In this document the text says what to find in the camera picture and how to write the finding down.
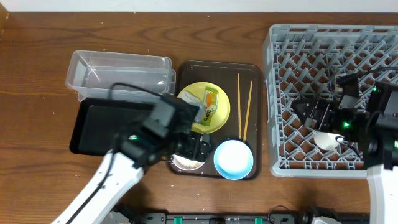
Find brown serving tray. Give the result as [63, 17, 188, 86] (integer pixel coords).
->
[176, 60, 264, 180]

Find grey dishwasher rack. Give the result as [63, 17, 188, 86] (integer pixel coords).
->
[262, 24, 397, 179]

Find white napkin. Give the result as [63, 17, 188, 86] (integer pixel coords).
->
[180, 91, 203, 109]

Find yellow plate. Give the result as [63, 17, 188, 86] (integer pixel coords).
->
[178, 82, 231, 134]

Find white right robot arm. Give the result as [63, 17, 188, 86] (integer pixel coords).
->
[292, 82, 397, 223]

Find right wooden chopstick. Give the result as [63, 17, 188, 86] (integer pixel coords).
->
[243, 81, 253, 142]

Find clear plastic bin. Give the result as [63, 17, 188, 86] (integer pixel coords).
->
[65, 50, 176, 101]

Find left wooden chopstick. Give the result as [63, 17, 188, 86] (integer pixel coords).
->
[237, 73, 242, 139]

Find green snack wrapper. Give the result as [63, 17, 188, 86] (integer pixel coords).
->
[201, 87, 219, 126]

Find wooden chopstick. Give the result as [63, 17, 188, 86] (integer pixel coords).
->
[243, 81, 253, 142]
[237, 73, 242, 139]

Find black rail at table edge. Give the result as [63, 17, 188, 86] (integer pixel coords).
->
[108, 203, 371, 224]

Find pink white bowl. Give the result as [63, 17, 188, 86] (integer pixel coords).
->
[172, 154, 204, 171]

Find black waste tray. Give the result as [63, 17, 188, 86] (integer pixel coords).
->
[69, 98, 161, 157]

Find blue bowl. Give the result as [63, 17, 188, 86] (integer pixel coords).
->
[213, 139, 254, 180]

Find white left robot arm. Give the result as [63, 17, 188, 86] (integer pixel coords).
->
[53, 128, 214, 223]

